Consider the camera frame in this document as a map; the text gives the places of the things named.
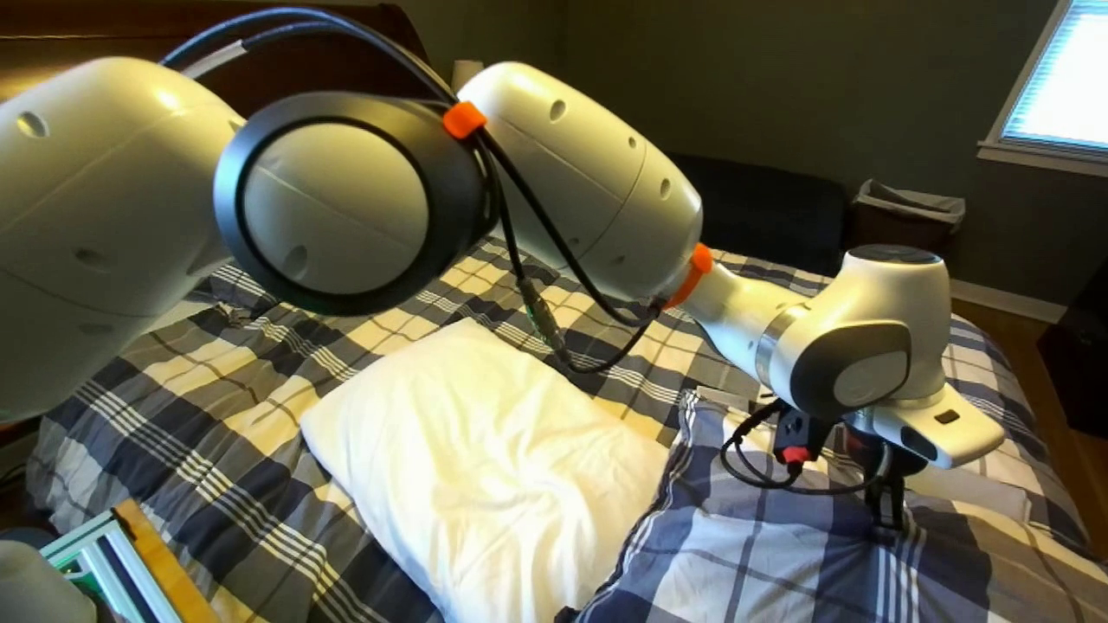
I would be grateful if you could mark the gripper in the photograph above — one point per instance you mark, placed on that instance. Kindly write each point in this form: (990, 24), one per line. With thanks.
(896, 457)

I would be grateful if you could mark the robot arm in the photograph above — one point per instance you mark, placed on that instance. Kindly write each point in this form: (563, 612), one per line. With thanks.
(104, 216)

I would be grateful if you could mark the checked pillow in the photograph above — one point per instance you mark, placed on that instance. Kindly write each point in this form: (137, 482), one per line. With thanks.
(779, 554)

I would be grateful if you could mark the white pillow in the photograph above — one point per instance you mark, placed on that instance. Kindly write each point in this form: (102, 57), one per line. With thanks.
(485, 467)

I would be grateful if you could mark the bed with checked blanket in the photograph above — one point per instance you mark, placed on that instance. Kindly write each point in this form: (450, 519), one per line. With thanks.
(216, 407)

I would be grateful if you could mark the dark cabinet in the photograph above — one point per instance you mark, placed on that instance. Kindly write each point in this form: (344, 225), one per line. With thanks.
(1078, 355)

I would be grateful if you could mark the laundry basket with grey liner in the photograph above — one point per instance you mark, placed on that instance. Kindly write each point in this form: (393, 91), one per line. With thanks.
(905, 221)

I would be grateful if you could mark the window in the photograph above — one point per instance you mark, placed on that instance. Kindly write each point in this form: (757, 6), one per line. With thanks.
(1060, 78)

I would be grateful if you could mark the dark wooden headboard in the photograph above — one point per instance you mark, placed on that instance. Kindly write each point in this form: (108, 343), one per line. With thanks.
(329, 52)

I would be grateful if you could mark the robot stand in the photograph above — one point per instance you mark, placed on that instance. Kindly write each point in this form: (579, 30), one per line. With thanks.
(130, 562)

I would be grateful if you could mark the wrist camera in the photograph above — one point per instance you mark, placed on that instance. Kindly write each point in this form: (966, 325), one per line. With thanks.
(795, 437)

